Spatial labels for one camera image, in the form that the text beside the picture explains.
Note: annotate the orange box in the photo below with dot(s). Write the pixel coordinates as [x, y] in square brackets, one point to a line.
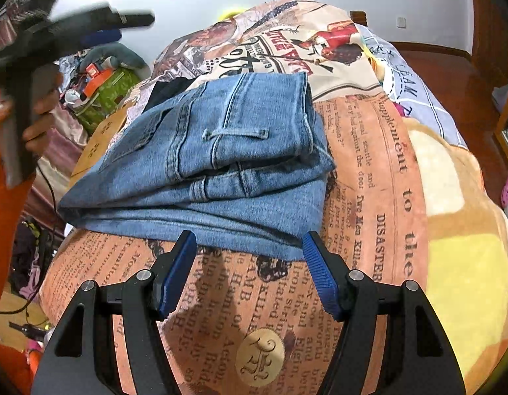
[97, 80]

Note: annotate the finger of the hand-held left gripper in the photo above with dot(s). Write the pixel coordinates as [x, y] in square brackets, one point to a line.
[99, 38]
[126, 18]

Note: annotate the grey plush pillow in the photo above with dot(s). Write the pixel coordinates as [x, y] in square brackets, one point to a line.
[126, 55]

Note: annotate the wooden lap desk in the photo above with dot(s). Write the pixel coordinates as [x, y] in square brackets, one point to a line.
[102, 140]

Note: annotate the wooden bed post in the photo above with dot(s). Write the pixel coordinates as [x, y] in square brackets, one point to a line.
[359, 16]

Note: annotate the white wall socket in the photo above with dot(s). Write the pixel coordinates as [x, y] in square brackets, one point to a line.
[401, 22]

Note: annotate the person's left hand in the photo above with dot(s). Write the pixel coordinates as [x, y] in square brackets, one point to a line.
[42, 105]

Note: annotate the printed newspaper pattern blanket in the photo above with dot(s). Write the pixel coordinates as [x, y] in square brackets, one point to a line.
[361, 214]

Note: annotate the blue denim pants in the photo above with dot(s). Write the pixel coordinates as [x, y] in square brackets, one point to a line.
[221, 152]

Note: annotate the pile of crumpled clothes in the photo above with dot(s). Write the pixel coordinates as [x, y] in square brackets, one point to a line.
[71, 63]

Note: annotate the yellow foam tube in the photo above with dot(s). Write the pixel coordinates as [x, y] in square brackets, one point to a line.
[229, 13]

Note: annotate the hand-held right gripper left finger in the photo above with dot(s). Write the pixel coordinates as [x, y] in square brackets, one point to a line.
[176, 273]

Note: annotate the green patterned storage box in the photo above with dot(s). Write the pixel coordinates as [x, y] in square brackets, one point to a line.
[110, 92]

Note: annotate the yellow cream plush blanket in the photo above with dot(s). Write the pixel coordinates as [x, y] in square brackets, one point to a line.
[463, 255]

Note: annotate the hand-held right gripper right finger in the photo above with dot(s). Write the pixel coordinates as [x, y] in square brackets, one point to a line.
[320, 273]

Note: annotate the pile of dark clothes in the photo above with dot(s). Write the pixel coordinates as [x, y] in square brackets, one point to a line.
[32, 251]

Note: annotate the black cloth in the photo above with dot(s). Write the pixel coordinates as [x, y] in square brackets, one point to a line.
[167, 90]

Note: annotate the light blue checked bedsheet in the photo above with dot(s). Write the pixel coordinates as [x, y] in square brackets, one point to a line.
[418, 94]

